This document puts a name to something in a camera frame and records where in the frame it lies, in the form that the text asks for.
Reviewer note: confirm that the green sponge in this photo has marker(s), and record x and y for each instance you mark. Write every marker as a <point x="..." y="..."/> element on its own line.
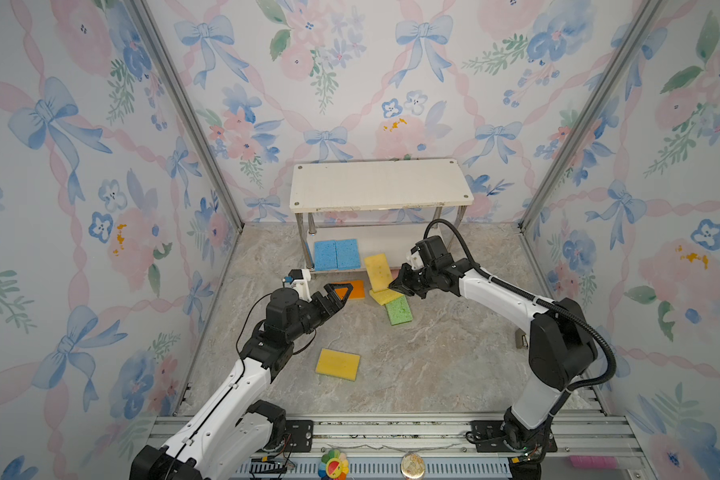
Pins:
<point x="399" y="311"/>

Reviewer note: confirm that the white two-tier metal shelf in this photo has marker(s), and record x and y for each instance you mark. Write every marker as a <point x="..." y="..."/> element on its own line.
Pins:
<point x="430" y="185"/>

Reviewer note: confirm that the left aluminium frame post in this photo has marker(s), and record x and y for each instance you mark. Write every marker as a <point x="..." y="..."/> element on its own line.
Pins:
<point x="155" y="45"/>

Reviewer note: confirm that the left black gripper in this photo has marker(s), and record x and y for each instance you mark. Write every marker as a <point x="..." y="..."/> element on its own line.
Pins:
<point x="334" y="304"/>

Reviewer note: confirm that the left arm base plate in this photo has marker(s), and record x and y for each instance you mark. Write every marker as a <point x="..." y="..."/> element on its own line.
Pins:
<point x="290" y="436"/>

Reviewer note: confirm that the blue sponge front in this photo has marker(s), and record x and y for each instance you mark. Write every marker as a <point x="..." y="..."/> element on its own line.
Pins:
<point x="347" y="254"/>

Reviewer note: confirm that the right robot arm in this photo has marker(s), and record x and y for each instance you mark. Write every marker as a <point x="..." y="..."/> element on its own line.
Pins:
<point x="561" y="344"/>

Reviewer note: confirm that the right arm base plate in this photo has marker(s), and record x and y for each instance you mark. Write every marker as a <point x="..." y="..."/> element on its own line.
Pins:
<point x="500" y="436"/>

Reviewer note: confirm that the colourful flower toy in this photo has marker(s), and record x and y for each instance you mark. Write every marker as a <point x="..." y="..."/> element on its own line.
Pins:
<point x="334" y="465"/>

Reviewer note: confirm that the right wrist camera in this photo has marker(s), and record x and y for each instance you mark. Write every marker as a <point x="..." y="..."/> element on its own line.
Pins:
<point x="430" y="253"/>

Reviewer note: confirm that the orange sponge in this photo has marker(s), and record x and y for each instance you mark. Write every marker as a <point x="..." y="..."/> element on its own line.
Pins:
<point x="359" y="292"/>

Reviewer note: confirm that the aluminium front rail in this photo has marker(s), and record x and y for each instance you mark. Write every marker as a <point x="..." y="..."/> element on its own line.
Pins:
<point x="591" y="445"/>

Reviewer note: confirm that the round gold badge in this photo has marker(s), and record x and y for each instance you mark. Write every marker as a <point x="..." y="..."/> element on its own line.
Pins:
<point x="412" y="466"/>

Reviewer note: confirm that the light yellow cellulose sponge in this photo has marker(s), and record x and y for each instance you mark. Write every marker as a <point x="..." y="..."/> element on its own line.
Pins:
<point x="385" y="296"/>

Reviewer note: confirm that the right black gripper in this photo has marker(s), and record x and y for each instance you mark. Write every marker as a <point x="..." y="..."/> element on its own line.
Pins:
<point x="401" y="282"/>

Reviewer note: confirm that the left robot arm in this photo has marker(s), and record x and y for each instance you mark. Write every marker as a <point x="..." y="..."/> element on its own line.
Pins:
<point x="235" y="422"/>

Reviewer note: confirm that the aluminium frame post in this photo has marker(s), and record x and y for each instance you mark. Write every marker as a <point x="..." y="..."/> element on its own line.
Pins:
<point x="155" y="45"/>
<point x="618" y="65"/>

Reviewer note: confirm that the blue sponge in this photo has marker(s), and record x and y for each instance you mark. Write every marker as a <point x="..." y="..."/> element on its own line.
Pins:
<point x="347" y="254"/>
<point x="325" y="256"/>

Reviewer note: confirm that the small grey stapler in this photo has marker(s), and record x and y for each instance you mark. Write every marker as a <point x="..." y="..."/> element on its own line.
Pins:
<point x="521" y="340"/>

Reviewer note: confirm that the right aluminium frame post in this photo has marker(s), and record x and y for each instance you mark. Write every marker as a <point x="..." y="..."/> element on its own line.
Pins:
<point x="618" y="65"/>

